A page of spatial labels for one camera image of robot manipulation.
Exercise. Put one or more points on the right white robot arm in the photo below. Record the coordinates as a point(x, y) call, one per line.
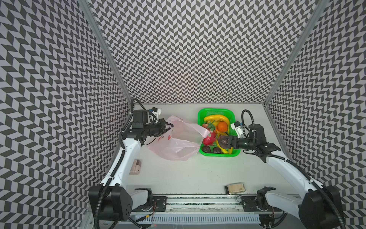
point(317, 206)

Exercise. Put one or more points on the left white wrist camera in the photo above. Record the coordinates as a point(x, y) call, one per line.
point(154, 114)

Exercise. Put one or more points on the green plastic basket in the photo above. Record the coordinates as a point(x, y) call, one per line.
point(200, 121)

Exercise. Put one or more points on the pink printed plastic bag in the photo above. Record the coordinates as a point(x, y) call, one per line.
point(181, 142)

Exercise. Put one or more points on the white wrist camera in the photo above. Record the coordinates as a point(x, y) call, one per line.
point(237, 127)
point(154, 114)

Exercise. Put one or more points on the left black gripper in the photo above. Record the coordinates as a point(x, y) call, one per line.
point(162, 123)

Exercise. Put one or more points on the orange fake tangerine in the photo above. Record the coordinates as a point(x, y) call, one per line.
point(222, 127)

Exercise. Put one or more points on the tan sponge in wrapper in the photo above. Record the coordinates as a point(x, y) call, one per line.
point(235, 188)

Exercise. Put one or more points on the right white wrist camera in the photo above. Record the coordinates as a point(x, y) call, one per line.
point(237, 127)

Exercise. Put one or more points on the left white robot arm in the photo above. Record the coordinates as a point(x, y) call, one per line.
point(110, 200)

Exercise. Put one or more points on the yellow fake banana bunch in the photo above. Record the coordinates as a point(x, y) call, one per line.
point(216, 119)

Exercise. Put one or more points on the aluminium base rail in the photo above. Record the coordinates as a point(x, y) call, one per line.
point(205, 210)

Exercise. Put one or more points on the pink small packet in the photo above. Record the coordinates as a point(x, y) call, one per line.
point(136, 167)

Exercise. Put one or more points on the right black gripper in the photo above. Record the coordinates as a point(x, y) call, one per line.
point(230, 141)

